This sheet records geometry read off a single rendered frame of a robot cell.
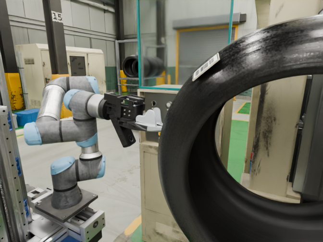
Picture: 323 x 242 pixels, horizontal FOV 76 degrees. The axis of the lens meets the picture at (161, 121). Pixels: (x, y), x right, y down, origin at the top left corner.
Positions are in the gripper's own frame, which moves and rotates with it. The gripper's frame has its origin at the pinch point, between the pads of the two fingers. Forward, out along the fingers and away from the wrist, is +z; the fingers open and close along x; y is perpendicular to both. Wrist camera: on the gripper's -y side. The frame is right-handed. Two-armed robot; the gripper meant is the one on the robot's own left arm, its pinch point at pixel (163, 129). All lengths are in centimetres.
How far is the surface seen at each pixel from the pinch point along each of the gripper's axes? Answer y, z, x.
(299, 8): 37, 27, 28
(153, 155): -45, -32, 64
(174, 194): -9.2, 9.7, -12.5
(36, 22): 82, -766, 504
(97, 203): -137, -103, 93
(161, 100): -8, -33, 69
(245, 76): 18.0, 18.8, -12.7
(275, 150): -7.5, 31.3, 28.5
